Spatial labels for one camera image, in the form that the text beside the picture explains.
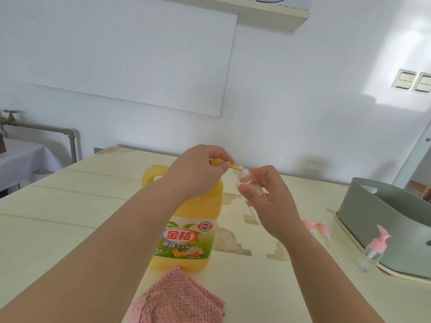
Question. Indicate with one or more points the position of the white door frame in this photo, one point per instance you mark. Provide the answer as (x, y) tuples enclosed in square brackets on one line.
[(412, 158)]

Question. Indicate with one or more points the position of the white iron packaging box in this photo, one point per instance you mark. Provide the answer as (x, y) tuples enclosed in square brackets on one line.
[(293, 2)]

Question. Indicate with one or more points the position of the pink pump dispenser head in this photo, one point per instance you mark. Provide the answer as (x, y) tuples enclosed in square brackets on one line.
[(320, 225), (378, 243), (306, 223)]

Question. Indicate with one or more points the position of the white wall board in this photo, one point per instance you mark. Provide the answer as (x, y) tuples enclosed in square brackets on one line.
[(134, 50)]

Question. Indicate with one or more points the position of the pink textured cloth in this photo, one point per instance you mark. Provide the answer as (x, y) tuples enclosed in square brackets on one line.
[(178, 299)]

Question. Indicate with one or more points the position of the person's right forearm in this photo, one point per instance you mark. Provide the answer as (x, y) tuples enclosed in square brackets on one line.
[(330, 282)]

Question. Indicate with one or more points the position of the white wall switch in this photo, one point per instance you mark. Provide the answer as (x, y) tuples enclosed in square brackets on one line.
[(423, 83), (404, 79)]

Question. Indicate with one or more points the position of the dark wooden chair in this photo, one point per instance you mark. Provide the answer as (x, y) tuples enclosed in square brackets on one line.
[(427, 195)]

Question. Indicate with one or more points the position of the grey-green plastic basket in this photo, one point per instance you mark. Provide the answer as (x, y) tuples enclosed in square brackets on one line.
[(380, 222)]

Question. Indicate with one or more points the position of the red pipe valve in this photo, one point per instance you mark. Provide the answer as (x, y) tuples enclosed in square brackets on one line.
[(10, 114)]

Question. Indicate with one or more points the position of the person's left forearm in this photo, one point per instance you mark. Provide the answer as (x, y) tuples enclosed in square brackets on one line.
[(84, 262)]

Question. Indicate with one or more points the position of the brown wooden box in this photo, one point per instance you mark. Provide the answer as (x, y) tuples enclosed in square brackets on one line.
[(2, 144)]

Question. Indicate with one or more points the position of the person's left hand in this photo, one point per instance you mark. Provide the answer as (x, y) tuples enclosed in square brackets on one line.
[(195, 171)]

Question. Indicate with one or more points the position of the grey metal pipe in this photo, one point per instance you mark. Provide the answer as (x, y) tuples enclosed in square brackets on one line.
[(43, 127)]

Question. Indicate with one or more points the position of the white tablecloth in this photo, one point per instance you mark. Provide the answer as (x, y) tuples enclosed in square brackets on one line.
[(23, 161)]

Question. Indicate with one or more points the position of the person's right hand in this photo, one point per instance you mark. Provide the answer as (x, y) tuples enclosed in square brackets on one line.
[(279, 211)]

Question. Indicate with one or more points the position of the yellow detergent jug with pump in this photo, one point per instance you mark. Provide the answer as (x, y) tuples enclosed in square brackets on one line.
[(198, 211)]

